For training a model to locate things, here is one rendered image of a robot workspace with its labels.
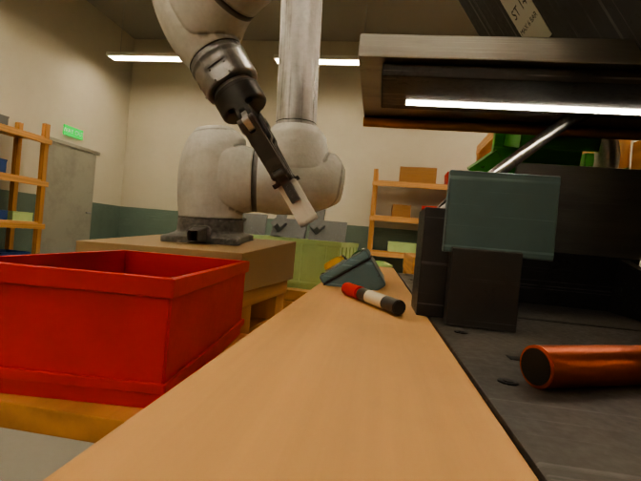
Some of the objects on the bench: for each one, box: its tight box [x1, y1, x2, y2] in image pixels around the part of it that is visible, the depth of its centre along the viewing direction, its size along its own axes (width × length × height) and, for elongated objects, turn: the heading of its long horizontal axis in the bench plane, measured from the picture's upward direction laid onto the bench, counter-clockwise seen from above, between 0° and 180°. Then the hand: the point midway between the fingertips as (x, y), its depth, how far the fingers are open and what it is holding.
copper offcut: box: [520, 345, 641, 389], centre depth 23 cm, size 9×2×2 cm
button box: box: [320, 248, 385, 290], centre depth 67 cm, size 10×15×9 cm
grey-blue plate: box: [442, 170, 561, 333], centre depth 38 cm, size 10×2×14 cm
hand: (298, 202), depth 63 cm, fingers closed
